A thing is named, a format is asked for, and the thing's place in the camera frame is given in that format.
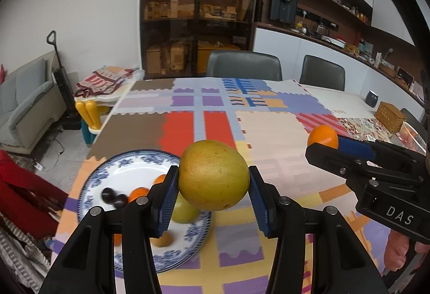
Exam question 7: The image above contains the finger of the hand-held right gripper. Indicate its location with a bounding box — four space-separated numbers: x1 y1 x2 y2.
305 143 425 192
337 136 429 177

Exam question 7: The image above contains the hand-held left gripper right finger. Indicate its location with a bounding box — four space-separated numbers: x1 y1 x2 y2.
249 165 390 294

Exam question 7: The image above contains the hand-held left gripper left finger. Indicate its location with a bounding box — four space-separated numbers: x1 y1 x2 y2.
38 165 180 294

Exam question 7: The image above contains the yellow green fruit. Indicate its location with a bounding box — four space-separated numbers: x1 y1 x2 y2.
171 195 200 225

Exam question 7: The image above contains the large orange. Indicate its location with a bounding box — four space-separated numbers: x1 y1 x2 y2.
307 125 339 150

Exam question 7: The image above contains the small brown fruit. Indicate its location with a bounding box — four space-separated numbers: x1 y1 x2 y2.
149 230 174 248

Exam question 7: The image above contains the blue and white plate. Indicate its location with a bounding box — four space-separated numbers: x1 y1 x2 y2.
77 150 213 274

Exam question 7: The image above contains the large yellow-green grapefruit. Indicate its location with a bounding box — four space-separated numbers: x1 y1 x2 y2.
178 140 251 211

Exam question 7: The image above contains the person's right hand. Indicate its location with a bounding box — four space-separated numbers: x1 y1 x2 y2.
383 230 430 278

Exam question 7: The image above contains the floral patterned cloth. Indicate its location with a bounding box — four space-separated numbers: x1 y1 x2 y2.
336 117 392 141

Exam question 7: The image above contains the wicker basket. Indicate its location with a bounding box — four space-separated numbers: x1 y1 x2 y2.
374 101 408 132

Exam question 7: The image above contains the small dark speaker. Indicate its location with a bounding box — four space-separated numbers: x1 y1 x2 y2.
365 90 380 107

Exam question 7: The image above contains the colourful patchwork tablecloth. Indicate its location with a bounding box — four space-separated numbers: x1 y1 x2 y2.
50 77 430 294

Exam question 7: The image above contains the grey dining chair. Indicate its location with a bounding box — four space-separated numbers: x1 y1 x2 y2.
299 55 346 91
206 50 283 81

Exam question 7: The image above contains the yellow and teal child chair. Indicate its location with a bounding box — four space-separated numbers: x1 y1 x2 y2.
74 100 110 146

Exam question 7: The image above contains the small white table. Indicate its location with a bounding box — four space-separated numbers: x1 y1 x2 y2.
76 69 145 107

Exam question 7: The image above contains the red striped cloth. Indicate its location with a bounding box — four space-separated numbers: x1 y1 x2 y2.
74 66 138 98

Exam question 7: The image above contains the black upright vacuum cleaner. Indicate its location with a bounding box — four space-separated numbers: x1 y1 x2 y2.
46 30 83 131

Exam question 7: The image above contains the grey striped cloth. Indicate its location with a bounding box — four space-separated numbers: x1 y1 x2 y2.
0 210 51 288

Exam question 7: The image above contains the black water dispenser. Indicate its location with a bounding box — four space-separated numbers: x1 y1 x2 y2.
270 0 298 23

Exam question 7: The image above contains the grey sofa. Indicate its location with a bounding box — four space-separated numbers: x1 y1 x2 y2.
0 57 68 147

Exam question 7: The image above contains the dark glass door cabinet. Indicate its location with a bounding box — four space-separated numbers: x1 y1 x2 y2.
139 0 259 80

